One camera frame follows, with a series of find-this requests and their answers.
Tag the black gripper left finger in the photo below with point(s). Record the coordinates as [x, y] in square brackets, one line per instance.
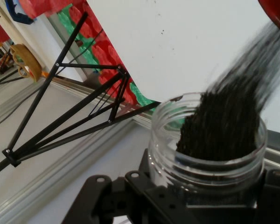
[121, 200]

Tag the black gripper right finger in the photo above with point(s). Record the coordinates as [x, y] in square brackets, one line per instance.
[275, 198]

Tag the clear plastic jar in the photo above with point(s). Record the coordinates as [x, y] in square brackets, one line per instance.
[163, 144]

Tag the black seeds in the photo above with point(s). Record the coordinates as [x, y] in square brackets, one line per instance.
[224, 126]

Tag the black tripod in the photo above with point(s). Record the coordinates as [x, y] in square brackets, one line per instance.
[60, 127]

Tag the green foam puzzle mat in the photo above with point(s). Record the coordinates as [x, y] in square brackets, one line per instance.
[71, 25]
[142, 95]

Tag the yellow tape roll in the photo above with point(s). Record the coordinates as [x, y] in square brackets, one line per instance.
[29, 60]

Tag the black background stand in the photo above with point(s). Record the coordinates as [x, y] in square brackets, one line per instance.
[4, 60]

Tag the red bowl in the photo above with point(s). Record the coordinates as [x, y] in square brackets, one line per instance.
[278, 14]

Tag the blue cloth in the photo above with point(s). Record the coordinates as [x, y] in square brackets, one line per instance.
[18, 16]

